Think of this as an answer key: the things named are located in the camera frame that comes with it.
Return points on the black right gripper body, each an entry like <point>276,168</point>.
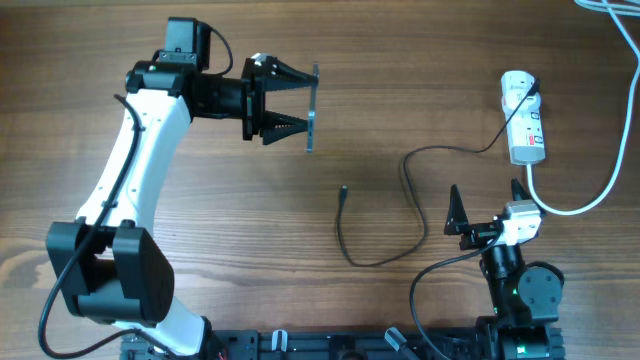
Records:
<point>478,236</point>

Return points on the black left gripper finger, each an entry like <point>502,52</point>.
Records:
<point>276,126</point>
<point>280,76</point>

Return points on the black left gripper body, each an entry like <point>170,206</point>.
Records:
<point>252,101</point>

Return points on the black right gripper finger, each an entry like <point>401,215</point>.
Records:
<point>519,193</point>
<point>456,222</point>

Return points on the blue smartphone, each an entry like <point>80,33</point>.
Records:
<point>312,110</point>

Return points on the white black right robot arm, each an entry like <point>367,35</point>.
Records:
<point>525,296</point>

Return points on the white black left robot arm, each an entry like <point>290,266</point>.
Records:
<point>108,267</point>

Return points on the white USB charger plug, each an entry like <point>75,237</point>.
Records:
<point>518,101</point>

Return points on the white power strip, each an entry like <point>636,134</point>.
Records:
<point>524,130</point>

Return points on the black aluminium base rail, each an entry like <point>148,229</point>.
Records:
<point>454,343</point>

